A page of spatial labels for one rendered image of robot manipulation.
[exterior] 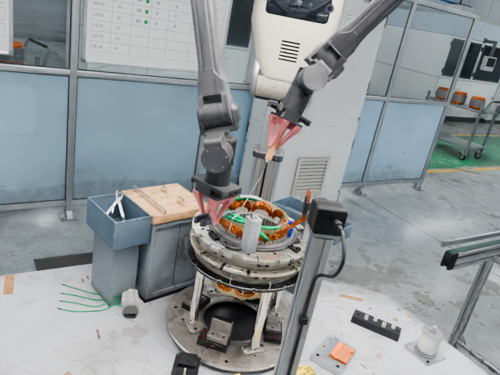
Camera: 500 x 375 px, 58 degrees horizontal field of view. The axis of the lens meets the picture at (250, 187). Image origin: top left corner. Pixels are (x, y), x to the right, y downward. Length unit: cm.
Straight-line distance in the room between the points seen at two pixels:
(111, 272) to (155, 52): 221
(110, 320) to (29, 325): 20
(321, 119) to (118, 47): 156
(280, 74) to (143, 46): 189
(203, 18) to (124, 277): 75
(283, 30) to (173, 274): 83
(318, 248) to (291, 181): 297
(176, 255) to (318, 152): 245
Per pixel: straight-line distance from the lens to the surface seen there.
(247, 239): 106
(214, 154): 89
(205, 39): 98
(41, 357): 125
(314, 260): 66
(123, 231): 124
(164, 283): 142
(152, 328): 132
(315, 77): 104
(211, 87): 95
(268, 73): 150
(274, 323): 132
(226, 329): 124
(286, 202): 155
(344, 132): 379
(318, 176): 376
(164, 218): 127
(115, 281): 135
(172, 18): 333
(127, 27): 323
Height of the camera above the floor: 163
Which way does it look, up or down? 21 degrees down
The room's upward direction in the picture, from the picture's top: 11 degrees clockwise
